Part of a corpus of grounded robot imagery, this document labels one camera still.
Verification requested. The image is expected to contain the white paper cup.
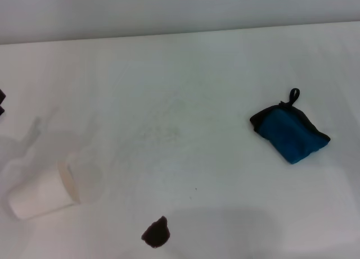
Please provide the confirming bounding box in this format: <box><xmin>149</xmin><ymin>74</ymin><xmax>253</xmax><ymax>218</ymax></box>
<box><xmin>6</xmin><ymin>157</ymin><xmax>82</xmax><ymax>221</ymax></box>

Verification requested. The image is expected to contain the blue rag with black trim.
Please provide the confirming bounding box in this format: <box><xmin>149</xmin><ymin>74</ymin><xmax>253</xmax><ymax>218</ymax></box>
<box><xmin>249</xmin><ymin>88</ymin><xmax>331</xmax><ymax>165</ymax></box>

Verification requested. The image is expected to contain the black water stain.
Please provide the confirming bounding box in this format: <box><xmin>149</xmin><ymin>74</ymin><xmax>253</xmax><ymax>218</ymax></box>
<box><xmin>141</xmin><ymin>215</ymin><xmax>172</xmax><ymax>249</ymax></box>

